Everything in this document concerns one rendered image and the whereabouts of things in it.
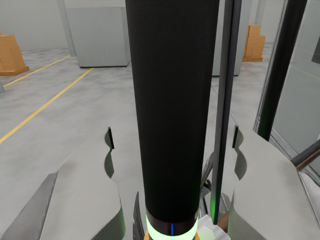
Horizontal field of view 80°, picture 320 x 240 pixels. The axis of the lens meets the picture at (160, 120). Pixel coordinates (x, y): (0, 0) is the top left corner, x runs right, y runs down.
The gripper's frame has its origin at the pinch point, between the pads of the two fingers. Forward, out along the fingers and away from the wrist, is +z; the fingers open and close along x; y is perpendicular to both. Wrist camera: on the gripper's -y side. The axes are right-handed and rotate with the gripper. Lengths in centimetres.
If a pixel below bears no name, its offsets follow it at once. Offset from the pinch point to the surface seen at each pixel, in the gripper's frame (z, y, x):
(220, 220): 0.6, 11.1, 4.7
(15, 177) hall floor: 158, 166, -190
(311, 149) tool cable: 10.2, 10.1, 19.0
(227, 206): 33, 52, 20
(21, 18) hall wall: 1204, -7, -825
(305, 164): 8.8, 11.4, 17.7
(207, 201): 35, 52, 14
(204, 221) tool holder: 0.6, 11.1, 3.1
